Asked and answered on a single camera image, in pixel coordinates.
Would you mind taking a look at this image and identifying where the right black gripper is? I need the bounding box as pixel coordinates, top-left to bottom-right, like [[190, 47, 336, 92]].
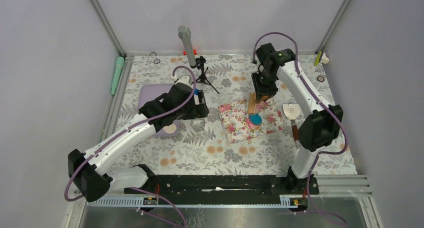
[[251, 70, 278, 103]]

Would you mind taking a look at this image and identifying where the wooden rolling pin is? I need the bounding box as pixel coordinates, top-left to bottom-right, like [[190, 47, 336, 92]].
[[247, 93, 265, 115]]

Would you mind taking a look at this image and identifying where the floral cutting board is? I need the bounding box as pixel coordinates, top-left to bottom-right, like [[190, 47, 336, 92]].
[[218, 99, 287, 143]]

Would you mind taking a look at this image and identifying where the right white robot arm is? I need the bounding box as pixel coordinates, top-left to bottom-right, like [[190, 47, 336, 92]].
[[251, 43, 344, 194]]

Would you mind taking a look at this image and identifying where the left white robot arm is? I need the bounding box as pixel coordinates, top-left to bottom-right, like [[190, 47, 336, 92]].
[[64, 81, 209, 202]]

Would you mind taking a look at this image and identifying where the beige dough disc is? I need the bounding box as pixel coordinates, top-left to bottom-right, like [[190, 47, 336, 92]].
[[163, 124, 178, 134]]

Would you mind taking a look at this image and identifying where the floral tablecloth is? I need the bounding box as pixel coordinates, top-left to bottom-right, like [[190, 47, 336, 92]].
[[112, 54, 357, 175]]

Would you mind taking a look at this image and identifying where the black microphone tripod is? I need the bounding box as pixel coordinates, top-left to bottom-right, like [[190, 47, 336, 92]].
[[191, 56, 220, 94]]

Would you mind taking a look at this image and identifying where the purple tray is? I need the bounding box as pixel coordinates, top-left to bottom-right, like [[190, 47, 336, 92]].
[[137, 83, 180, 138]]

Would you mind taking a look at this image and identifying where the red clip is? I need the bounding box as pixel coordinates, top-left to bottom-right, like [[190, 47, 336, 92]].
[[183, 49, 197, 56]]

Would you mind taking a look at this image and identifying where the white clip in corner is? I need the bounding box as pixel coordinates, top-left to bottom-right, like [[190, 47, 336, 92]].
[[320, 52, 330, 64]]

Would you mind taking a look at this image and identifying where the grey microphone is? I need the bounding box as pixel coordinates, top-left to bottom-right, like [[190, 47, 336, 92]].
[[177, 25, 197, 68]]

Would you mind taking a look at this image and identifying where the green marker pen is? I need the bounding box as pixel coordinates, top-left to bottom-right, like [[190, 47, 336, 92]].
[[110, 56, 125, 96]]

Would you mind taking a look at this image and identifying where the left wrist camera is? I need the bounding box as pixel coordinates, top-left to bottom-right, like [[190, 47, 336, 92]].
[[172, 75, 191, 86]]

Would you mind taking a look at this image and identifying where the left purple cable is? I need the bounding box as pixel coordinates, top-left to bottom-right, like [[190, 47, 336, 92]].
[[63, 65, 198, 228]]

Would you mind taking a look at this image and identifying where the purple cable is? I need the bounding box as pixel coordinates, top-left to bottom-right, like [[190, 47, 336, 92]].
[[63, 65, 198, 228], [252, 31, 350, 228]]

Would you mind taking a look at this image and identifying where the metal scraper wooden handle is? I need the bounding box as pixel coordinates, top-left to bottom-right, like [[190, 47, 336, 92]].
[[282, 103, 301, 149]]

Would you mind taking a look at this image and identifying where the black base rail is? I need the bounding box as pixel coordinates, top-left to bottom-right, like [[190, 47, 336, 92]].
[[141, 175, 306, 205]]

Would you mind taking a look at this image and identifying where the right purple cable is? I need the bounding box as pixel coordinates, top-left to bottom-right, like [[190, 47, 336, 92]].
[[252, 31, 350, 228]]

